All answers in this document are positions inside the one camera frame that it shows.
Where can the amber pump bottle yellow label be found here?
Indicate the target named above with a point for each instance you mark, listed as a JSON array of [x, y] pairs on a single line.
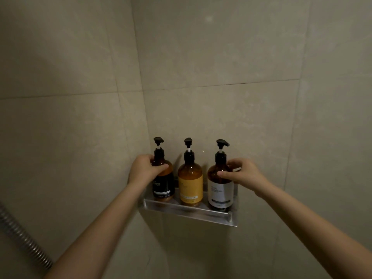
[[190, 183]]

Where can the amber pump bottle black label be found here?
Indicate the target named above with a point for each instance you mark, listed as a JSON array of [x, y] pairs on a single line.
[[164, 185]]

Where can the person's right forearm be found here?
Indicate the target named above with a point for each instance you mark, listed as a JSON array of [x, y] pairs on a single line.
[[319, 235]]

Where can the person's right hand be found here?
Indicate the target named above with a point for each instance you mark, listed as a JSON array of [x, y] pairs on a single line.
[[247, 174]]

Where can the person's left forearm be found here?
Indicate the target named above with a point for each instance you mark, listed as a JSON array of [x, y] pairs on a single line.
[[101, 235]]

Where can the amber pump bottle white label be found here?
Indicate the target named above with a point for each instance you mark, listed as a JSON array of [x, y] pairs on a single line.
[[221, 191]]

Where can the person's left hand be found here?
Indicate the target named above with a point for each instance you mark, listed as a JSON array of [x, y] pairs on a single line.
[[142, 169]]

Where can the metal shower shelf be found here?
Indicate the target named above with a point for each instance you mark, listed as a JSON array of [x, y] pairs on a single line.
[[189, 212]]

